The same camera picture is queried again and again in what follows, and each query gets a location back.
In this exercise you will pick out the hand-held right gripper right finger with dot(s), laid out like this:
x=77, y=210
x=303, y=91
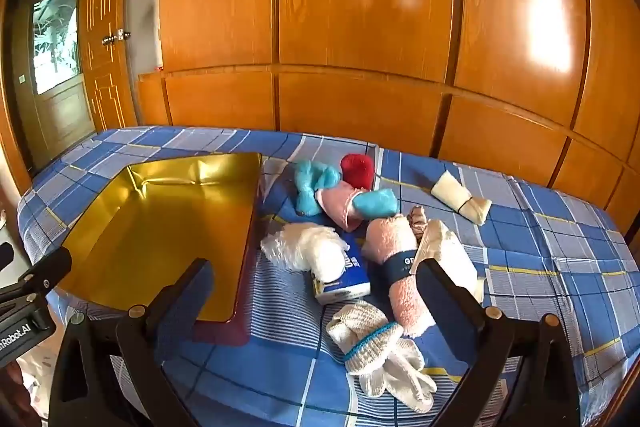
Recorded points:
x=445, y=307

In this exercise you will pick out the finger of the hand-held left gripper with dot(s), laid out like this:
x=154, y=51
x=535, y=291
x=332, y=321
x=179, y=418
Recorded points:
x=50, y=269

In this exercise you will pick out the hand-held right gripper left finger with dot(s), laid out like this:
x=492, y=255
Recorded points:
x=185, y=302

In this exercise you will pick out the white packet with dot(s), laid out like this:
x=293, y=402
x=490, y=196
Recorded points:
x=450, y=247

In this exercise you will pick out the gold metal tin box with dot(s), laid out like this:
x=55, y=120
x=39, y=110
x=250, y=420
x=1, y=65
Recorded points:
x=150, y=232

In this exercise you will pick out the white knit gloves blue cuff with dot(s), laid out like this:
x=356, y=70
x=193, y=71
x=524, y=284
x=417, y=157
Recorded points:
x=365, y=337

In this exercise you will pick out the pink towel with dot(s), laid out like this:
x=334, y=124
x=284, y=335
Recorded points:
x=387, y=242

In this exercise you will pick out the beige scrunchie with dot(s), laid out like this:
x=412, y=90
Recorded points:
x=417, y=219

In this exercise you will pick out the blue white tissue pack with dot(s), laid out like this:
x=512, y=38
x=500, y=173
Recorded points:
x=345, y=282

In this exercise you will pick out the white cloth black band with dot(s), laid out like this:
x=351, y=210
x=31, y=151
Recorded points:
x=457, y=197

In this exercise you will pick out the blue fluffy sock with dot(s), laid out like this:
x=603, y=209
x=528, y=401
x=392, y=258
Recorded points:
x=375, y=203
x=310, y=184

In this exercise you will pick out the white plastic-wrapped cloth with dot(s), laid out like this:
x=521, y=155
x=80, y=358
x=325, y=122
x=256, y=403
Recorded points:
x=300, y=249

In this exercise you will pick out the pink sock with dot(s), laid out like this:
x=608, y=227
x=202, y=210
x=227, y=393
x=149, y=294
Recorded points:
x=337, y=207

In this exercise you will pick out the red fluffy cloth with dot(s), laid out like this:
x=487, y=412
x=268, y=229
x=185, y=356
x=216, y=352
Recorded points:
x=357, y=169

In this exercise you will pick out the blue plaid bed sheet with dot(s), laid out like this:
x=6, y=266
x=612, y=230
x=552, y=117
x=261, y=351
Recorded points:
x=525, y=232

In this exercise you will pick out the glass panel door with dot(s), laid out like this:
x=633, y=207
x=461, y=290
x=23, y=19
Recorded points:
x=55, y=107

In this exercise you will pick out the wooden wardrobe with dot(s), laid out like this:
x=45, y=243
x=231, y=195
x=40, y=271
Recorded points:
x=365, y=7

